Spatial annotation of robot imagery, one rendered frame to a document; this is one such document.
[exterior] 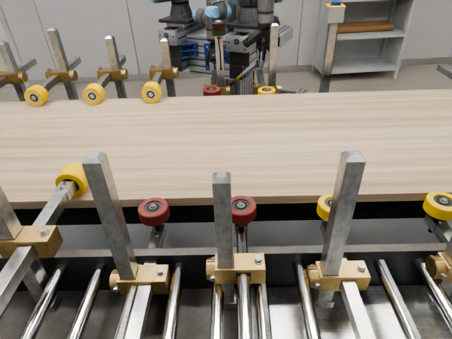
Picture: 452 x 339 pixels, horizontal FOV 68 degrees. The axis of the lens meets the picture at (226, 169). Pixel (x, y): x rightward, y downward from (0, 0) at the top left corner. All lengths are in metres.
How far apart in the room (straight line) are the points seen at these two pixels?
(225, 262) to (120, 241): 0.23
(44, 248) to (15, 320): 0.28
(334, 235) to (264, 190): 0.27
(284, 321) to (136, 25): 3.89
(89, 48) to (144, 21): 0.75
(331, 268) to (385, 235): 0.34
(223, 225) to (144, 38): 3.83
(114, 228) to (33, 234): 0.19
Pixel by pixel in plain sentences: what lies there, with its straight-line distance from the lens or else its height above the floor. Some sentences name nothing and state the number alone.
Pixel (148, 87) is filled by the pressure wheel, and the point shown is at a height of 0.97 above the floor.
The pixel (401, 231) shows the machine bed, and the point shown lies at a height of 0.75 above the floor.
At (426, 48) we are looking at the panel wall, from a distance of 5.24.
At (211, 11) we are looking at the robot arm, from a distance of 1.91.
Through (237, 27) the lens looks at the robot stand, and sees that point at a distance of 2.20.
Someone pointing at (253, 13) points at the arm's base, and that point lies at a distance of 2.22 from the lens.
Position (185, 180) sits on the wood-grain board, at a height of 0.90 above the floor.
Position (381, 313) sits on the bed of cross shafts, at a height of 0.72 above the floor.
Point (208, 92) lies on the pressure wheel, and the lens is 1.55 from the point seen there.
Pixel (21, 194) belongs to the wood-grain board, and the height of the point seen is 0.90.
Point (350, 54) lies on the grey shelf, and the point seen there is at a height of 0.18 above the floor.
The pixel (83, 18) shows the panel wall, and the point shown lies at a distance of 4.50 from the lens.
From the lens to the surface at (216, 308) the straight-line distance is 0.80.
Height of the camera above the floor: 1.48
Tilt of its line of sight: 35 degrees down
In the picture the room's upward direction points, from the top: 2 degrees counter-clockwise
